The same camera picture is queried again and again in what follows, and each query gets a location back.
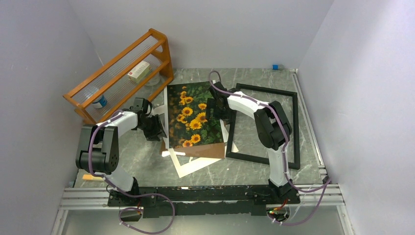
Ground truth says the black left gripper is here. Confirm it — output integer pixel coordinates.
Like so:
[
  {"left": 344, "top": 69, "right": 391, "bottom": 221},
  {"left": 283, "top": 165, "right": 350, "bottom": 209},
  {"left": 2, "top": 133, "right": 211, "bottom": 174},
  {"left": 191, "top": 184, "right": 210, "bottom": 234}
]
[{"left": 138, "top": 114, "right": 167, "bottom": 141}]

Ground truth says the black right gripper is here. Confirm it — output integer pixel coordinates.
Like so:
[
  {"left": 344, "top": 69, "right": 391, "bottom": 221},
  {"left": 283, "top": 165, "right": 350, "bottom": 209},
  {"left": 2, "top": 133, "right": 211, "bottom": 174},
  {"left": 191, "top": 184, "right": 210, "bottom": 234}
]
[{"left": 206, "top": 98, "right": 235, "bottom": 125}]

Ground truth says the sunflower photo print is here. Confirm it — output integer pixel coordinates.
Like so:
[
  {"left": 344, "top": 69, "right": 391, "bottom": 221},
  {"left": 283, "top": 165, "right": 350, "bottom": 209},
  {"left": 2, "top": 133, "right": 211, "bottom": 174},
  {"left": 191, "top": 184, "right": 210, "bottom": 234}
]
[{"left": 167, "top": 82, "right": 224, "bottom": 148}]

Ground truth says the brown backing board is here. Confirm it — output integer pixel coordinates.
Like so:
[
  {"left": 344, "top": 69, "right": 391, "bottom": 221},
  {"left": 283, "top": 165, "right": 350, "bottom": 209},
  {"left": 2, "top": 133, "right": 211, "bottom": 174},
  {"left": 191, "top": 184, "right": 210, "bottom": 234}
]
[{"left": 160, "top": 142, "right": 226, "bottom": 159}]

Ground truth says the white mat board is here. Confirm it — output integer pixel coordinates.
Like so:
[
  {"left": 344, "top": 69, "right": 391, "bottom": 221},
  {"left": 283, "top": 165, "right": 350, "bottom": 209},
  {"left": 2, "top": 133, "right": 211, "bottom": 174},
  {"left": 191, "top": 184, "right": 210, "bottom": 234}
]
[{"left": 152, "top": 85, "right": 239, "bottom": 179}]

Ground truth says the black picture frame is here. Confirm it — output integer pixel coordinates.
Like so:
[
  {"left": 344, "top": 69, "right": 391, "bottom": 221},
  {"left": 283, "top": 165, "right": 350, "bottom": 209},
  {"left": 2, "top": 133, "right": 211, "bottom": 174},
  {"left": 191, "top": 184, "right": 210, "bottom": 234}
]
[{"left": 225, "top": 83, "right": 300, "bottom": 170}]

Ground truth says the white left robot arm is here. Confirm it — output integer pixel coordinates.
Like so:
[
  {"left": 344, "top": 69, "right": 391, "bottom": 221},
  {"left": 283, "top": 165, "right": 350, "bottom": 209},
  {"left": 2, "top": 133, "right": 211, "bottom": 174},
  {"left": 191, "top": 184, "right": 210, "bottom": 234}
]
[{"left": 75, "top": 97, "right": 166, "bottom": 206}]

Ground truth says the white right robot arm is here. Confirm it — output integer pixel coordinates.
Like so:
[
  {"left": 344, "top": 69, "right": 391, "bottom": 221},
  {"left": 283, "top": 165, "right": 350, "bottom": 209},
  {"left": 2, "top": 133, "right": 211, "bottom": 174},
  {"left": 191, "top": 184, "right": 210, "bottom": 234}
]
[{"left": 206, "top": 81, "right": 293, "bottom": 203}]

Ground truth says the orange wooden shelf rack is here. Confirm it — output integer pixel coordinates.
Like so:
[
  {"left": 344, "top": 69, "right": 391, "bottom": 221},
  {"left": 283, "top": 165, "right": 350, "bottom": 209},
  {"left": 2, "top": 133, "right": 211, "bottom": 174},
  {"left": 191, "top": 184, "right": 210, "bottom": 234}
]
[{"left": 63, "top": 28, "right": 174, "bottom": 124}]

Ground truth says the blue labelled plastic bottle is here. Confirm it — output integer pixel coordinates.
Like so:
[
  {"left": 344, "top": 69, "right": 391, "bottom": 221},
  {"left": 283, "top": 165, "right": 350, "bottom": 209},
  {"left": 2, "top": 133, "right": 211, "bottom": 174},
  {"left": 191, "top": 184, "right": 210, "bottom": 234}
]
[{"left": 85, "top": 87, "right": 107, "bottom": 109}]

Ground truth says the white red medicine box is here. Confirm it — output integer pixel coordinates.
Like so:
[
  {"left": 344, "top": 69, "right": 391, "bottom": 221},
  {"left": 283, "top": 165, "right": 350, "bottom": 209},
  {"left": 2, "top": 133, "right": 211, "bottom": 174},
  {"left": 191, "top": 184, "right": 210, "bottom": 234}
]
[{"left": 127, "top": 61, "right": 152, "bottom": 83}]

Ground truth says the blue capped small bottle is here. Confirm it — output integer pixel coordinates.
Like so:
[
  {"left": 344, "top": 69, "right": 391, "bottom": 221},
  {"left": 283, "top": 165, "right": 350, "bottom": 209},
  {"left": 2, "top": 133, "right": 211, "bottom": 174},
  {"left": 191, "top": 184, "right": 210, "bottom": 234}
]
[{"left": 272, "top": 64, "right": 285, "bottom": 71}]

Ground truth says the orange yellow marker pen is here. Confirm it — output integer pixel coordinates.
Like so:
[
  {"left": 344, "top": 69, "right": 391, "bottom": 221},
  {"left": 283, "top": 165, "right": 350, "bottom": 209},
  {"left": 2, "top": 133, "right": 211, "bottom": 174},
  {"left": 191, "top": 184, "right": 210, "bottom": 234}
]
[{"left": 82, "top": 174, "right": 104, "bottom": 181}]

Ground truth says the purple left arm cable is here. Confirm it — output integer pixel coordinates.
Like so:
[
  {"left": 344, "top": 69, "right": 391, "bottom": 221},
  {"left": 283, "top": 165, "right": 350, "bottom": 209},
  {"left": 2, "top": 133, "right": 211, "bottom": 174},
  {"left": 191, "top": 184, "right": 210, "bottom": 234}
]
[{"left": 87, "top": 109, "right": 176, "bottom": 235}]

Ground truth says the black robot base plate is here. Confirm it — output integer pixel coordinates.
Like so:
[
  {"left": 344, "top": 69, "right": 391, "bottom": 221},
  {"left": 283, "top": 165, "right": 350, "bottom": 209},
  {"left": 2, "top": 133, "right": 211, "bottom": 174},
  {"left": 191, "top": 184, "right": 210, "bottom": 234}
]
[{"left": 107, "top": 185, "right": 300, "bottom": 218}]

